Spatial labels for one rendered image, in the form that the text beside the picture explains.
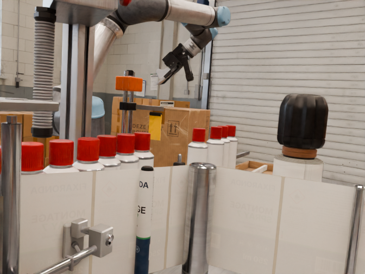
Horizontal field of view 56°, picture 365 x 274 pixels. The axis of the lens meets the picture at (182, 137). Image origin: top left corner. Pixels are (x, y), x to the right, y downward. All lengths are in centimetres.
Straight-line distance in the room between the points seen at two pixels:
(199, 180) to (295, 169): 21
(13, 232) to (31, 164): 15
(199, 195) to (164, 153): 84
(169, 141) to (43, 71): 75
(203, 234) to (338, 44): 463
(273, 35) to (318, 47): 68
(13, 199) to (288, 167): 44
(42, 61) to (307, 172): 47
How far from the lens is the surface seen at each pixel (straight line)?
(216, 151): 97
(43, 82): 61
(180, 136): 126
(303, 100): 61
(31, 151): 47
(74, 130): 71
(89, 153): 54
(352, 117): 488
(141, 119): 132
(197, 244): 48
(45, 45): 61
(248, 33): 550
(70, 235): 41
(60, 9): 62
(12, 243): 33
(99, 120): 98
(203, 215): 47
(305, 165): 61
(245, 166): 176
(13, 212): 33
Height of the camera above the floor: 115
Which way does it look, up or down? 6 degrees down
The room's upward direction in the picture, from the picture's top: 4 degrees clockwise
